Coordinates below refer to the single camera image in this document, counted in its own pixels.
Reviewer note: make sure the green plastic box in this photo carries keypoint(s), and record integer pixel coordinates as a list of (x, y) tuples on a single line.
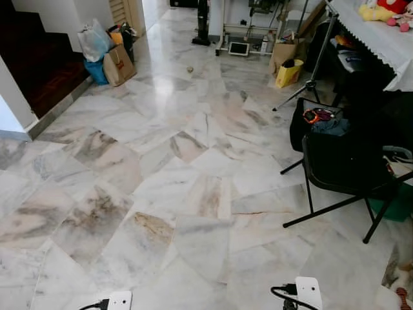
[(400, 203)]

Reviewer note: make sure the black folding chair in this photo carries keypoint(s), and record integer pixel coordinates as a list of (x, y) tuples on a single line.
[(342, 165)]

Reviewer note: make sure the blue denim cloth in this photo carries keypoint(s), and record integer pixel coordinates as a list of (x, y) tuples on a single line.
[(332, 126)]

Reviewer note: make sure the orange black headset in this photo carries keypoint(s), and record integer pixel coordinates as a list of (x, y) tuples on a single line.
[(312, 117)]

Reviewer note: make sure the white tablecloth covered table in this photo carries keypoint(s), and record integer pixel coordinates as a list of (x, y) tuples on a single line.
[(381, 42)]

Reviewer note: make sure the black fabric bag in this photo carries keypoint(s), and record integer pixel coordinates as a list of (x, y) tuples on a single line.
[(298, 126)]

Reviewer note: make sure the pink plush toy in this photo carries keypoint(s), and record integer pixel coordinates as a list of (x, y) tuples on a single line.
[(405, 22)]

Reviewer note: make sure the black tripod stand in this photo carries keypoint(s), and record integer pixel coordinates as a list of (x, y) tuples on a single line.
[(322, 51)]

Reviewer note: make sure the red dumbbell toy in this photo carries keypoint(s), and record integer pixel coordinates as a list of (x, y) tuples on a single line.
[(404, 299)]

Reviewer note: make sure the yellow plush toy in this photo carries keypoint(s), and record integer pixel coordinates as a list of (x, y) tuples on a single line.
[(374, 13)]

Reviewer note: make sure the yellow paper bag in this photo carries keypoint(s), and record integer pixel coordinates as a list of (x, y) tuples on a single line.
[(288, 74)]

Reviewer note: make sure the red plush toy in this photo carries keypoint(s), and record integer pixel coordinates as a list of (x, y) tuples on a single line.
[(392, 5)]

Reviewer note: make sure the plain brown paper bag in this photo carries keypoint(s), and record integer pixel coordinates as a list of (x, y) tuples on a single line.
[(284, 51)]

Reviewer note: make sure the white metal rack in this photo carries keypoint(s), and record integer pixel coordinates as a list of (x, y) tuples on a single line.
[(248, 28)]

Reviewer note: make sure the black upright vacuum cleaner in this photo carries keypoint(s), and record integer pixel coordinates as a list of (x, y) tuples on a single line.
[(202, 26)]

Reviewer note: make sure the brown paper bag red print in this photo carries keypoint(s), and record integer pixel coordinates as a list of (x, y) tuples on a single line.
[(119, 68)]

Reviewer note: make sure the black shopping bag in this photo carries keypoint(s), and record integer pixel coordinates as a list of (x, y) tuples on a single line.
[(127, 39)]

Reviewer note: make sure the wooden louvre door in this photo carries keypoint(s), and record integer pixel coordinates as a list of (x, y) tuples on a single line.
[(132, 10)]

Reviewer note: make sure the blue bag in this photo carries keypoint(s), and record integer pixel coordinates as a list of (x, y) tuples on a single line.
[(97, 72)]

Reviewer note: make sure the white plastic bag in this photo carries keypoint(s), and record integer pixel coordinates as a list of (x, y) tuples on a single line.
[(93, 42)]

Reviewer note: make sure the dark red staircase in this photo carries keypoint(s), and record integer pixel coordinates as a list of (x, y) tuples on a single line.
[(39, 58)]

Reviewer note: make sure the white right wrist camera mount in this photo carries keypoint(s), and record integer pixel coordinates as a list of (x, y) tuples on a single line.
[(310, 294)]

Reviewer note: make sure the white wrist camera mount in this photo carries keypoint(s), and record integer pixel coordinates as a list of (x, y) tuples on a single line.
[(310, 294), (120, 301)]

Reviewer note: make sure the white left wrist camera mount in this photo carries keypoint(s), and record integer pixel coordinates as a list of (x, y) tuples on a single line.
[(120, 301)]

